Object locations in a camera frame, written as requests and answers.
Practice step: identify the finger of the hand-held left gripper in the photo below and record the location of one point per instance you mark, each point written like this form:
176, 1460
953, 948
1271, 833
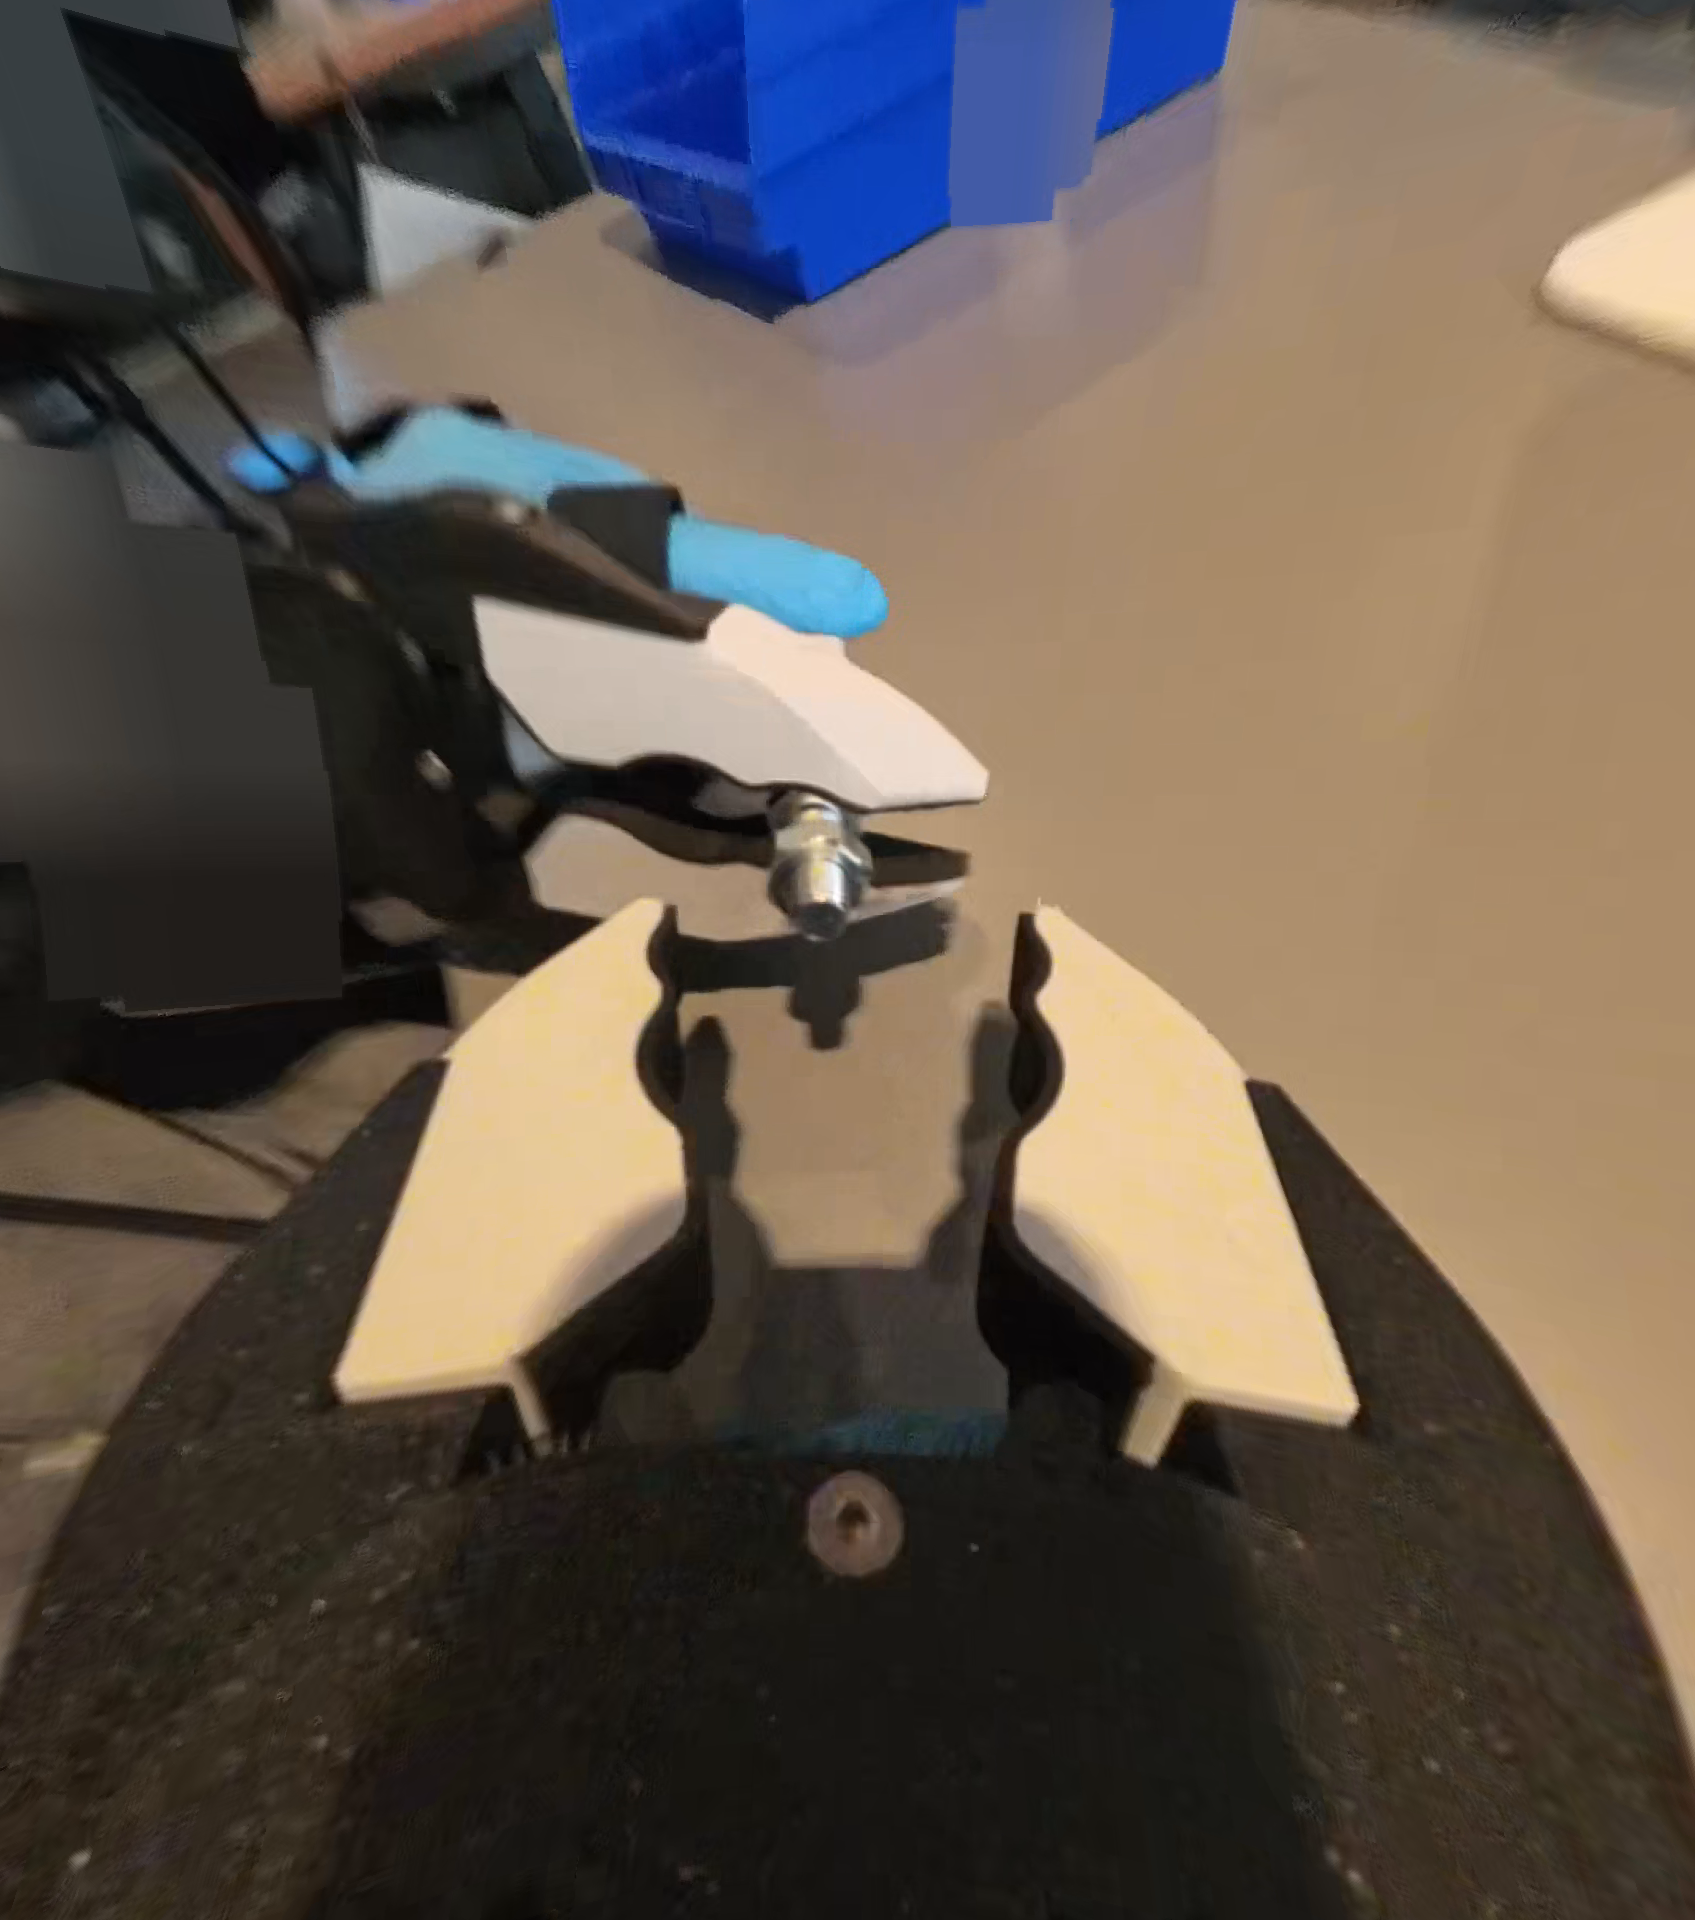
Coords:
921, 867
727, 705

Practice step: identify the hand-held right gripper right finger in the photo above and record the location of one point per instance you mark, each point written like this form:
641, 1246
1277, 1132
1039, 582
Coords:
1177, 1215

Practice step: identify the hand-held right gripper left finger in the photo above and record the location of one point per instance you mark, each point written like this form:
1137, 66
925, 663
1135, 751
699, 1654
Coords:
517, 1201

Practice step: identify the steel hex nut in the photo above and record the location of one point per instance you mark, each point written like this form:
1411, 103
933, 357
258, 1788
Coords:
823, 867

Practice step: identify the steel bolt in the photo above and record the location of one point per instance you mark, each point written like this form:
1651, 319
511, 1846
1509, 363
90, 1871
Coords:
805, 819

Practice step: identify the person's left hand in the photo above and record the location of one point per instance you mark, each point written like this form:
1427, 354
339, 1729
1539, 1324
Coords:
771, 584

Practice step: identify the black desk chair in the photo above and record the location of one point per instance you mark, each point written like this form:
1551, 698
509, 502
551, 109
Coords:
36, 322

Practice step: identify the blue plastic bin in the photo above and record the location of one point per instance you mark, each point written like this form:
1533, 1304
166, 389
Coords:
787, 151

